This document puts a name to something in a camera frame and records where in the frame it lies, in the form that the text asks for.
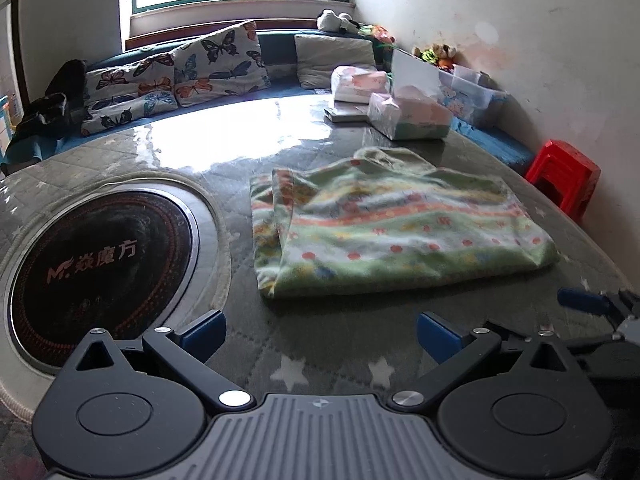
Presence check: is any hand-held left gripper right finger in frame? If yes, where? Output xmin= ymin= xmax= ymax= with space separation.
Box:
xmin=387 ymin=311 xmax=581 ymax=409

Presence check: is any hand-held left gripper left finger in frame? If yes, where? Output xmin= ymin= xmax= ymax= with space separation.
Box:
xmin=62 ymin=309 xmax=253 ymax=409

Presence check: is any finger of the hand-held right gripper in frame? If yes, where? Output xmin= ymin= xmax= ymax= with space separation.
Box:
xmin=567 ymin=316 xmax=640 ymax=379
xmin=557 ymin=287 xmax=640 ymax=322

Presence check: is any pastel patterned children's garment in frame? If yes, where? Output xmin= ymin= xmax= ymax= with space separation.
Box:
xmin=249 ymin=146 xmax=560 ymax=301

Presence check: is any round black induction cooktop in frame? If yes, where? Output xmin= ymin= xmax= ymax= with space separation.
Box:
xmin=0 ymin=172 xmax=233 ymax=413

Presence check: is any red plastic stool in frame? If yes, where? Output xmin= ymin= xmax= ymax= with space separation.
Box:
xmin=525 ymin=140 xmax=601 ymax=223

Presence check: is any blue cushioned bench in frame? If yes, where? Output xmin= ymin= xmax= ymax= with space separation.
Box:
xmin=0 ymin=30 xmax=533 ymax=176

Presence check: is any pink green tissue pack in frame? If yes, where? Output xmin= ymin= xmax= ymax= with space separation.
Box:
xmin=367 ymin=91 xmax=453 ymax=141

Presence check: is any clear plastic storage box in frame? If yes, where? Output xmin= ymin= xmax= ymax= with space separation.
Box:
xmin=439 ymin=65 xmax=508 ymax=129

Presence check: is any long butterfly print pillow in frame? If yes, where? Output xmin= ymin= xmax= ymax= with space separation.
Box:
xmin=85 ymin=52 xmax=177 ymax=106
xmin=80 ymin=91 xmax=180 ymax=137

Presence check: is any flat grey book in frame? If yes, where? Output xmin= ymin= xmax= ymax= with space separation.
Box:
xmin=323 ymin=102 xmax=373 ymax=124

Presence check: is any pink white tissue pack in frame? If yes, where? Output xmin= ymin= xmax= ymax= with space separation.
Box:
xmin=331 ymin=66 xmax=392 ymax=104

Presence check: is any white cardboard box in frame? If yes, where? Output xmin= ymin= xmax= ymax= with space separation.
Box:
xmin=390 ymin=49 xmax=444 ymax=99

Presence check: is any square butterfly print pillow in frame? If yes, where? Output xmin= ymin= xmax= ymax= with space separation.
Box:
xmin=172 ymin=20 xmax=271 ymax=108

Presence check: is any black bag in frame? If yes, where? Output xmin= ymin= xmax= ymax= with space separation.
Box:
xmin=15 ymin=59 xmax=87 ymax=141

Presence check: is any green brown plush toy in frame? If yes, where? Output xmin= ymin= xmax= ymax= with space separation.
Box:
xmin=412 ymin=44 xmax=457 ymax=70

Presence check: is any blue cabinet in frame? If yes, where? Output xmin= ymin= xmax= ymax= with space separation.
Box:
xmin=0 ymin=95 xmax=23 ymax=151

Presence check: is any plain grey pillow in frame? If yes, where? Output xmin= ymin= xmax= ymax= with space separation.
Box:
xmin=294 ymin=34 xmax=377 ymax=90

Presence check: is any orange green toy pile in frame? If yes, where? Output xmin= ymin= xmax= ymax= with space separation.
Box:
xmin=357 ymin=24 xmax=396 ymax=46

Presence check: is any white plush toy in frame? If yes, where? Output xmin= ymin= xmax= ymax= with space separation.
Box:
xmin=316 ymin=9 xmax=361 ymax=36

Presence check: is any brown wooden door frame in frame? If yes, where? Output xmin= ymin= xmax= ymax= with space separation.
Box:
xmin=11 ymin=0 xmax=31 ymax=106

